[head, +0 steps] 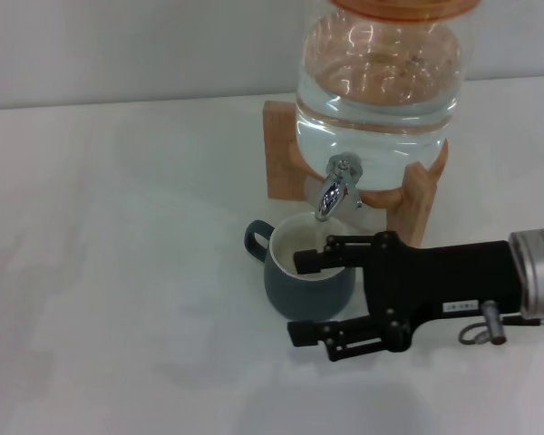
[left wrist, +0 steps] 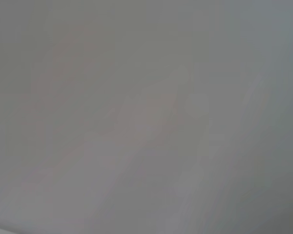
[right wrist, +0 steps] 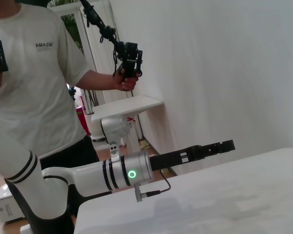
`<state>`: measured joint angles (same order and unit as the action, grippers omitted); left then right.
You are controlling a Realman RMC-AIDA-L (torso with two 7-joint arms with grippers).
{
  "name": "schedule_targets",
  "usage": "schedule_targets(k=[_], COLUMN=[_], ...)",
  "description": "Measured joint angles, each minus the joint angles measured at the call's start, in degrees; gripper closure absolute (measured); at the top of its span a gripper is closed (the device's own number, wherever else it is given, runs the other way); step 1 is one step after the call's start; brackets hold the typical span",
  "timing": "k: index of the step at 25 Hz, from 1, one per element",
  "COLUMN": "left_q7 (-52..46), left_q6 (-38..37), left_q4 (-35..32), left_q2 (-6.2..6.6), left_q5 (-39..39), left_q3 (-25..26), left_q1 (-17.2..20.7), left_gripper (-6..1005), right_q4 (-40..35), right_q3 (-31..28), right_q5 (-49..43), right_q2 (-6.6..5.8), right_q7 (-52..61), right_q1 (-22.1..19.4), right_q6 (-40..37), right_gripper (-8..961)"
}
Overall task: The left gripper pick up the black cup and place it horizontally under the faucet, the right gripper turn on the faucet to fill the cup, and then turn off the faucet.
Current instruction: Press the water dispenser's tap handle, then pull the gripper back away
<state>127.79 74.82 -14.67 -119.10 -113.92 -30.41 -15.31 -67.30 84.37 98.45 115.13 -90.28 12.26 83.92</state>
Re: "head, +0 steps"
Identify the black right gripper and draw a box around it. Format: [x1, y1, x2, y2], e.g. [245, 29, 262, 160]
[287, 230, 525, 363]

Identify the dark grey ceramic mug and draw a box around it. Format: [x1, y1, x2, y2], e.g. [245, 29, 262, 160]
[243, 212, 358, 324]

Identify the chrome faucet with lever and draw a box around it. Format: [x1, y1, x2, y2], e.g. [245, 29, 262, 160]
[315, 153, 364, 222]

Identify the grey connector plug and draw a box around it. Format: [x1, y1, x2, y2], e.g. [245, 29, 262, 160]
[480, 299, 508, 347]

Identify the wooden dispenser stand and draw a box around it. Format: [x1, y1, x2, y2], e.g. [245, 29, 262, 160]
[262, 100, 450, 249]

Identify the glass water dispenser jar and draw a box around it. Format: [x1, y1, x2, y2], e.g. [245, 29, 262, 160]
[294, 5, 475, 205]

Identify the orange jar lid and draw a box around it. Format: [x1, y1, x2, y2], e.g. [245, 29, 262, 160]
[328, 0, 481, 23]

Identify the grey wire loop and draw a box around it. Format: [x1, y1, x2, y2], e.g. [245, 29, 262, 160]
[457, 322, 491, 348]

